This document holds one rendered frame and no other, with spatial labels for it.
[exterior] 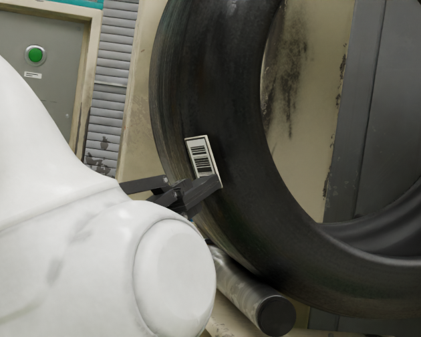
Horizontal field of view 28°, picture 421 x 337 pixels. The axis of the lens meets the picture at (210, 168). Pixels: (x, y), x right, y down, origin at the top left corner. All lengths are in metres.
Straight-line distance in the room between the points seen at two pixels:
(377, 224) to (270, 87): 0.26
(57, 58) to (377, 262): 0.77
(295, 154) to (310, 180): 0.05
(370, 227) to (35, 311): 0.82
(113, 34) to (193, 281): 9.85
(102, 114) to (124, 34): 1.00
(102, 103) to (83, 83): 8.76
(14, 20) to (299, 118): 0.54
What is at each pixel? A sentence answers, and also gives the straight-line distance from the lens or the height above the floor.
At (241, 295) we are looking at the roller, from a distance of 0.99.
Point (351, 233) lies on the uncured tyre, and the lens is 1.25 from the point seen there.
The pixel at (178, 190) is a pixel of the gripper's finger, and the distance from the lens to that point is 0.84.
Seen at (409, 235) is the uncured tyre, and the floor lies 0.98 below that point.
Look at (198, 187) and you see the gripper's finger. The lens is 0.87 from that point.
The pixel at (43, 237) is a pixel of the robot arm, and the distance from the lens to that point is 0.50.
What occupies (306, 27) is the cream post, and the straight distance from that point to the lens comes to 1.30.
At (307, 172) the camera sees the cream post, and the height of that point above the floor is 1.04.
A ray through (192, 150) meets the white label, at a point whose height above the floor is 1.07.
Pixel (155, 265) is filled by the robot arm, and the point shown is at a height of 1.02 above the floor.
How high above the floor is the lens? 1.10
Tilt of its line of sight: 3 degrees down
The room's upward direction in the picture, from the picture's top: 8 degrees clockwise
